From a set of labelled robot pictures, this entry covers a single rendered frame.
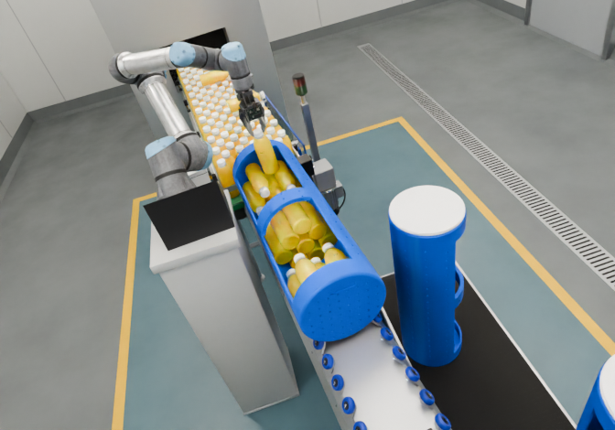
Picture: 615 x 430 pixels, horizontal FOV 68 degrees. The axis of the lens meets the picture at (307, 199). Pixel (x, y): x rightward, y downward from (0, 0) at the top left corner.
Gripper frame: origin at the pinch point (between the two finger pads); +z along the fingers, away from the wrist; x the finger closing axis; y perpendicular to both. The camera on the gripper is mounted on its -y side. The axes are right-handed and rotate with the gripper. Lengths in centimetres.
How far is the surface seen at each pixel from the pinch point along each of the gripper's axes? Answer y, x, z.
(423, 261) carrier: 56, 37, 45
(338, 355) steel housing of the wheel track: 79, -7, 42
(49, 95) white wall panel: -463, -177, 103
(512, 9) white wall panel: -290, 374, 125
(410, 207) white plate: 42, 42, 31
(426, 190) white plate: 37, 52, 31
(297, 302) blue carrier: 72, -13, 18
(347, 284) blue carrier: 76, 2, 16
